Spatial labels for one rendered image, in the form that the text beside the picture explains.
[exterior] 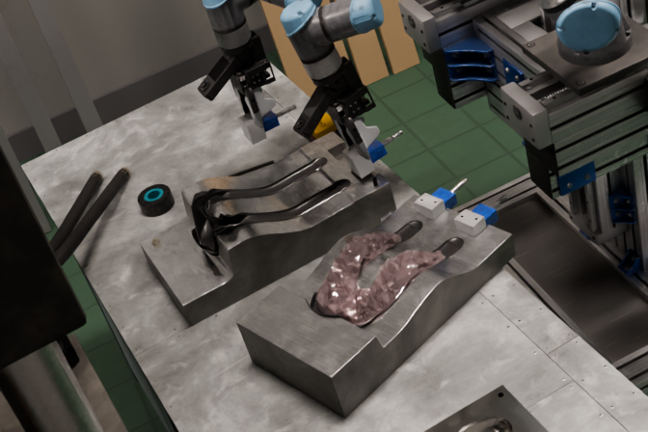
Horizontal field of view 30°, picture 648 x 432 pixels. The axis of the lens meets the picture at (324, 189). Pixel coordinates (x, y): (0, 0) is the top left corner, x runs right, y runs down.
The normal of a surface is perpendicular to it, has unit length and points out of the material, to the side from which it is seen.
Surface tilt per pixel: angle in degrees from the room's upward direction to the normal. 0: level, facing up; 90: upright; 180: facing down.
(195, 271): 0
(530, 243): 0
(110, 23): 90
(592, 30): 97
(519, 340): 0
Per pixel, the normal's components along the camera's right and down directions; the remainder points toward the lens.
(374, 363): 0.69, 0.30
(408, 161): -0.24, -0.77
